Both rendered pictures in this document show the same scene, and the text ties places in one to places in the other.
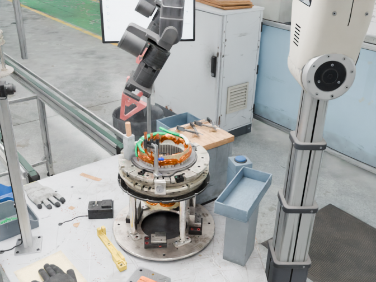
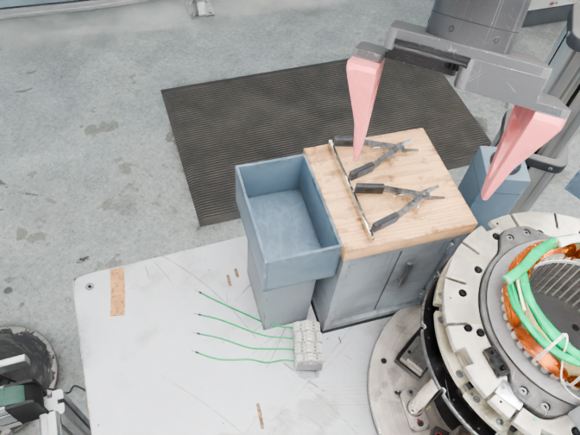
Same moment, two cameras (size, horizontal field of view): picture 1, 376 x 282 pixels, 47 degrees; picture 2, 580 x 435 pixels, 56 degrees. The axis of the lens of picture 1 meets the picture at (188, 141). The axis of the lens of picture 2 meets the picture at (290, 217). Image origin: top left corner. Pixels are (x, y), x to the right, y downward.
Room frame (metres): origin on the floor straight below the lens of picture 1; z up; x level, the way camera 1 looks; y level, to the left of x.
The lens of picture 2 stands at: (1.59, 0.47, 1.68)
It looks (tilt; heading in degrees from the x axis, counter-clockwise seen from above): 55 degrees down; 285
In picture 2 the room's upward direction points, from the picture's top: 7 degrees clockwise
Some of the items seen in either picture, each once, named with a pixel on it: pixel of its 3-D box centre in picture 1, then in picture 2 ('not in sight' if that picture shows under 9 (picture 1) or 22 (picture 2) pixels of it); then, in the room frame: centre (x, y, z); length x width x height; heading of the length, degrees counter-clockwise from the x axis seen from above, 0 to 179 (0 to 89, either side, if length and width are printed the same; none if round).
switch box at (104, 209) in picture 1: (100, 208); not in sight; (1.40, 0.34, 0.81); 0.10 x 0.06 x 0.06; 96
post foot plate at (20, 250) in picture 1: (28, 245); not in sight; (1.20, 0.56, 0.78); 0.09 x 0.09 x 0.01; 14
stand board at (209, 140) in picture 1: (201, 135); (386, 189); (1.59, -0.05, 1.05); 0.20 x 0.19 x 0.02; 37
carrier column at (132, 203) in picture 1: (132, 211); not in sight; (1.25, 0.19, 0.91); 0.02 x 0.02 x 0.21
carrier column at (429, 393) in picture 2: not in sight; (432, 389); (1.43, 0.15, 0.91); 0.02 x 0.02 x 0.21
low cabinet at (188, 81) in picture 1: (203, 65); not in sight; (4.07, -0.13, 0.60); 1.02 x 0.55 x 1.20; 39
